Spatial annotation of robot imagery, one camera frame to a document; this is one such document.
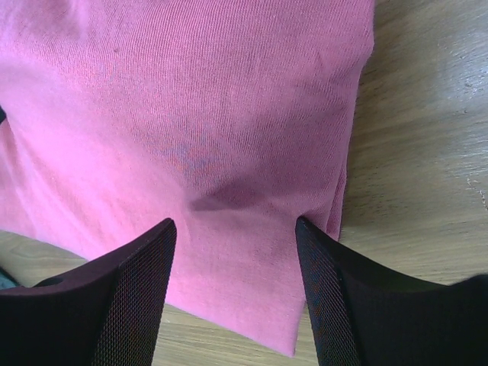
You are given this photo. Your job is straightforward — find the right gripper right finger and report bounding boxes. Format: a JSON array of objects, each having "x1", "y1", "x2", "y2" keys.
[{"x1": 295, "y1": 217, "x2": 487, "y2": 365}]

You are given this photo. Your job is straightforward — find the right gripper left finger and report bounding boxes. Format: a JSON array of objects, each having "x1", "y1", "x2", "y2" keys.
[{"x1": 1, "y1": 219, "x2": 177, "y2": 365}]

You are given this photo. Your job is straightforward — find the pink polo shirt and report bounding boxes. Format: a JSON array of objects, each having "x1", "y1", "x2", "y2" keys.
[{"x1": 1, "y1": 1, "x2": 374, "y2": 356}]

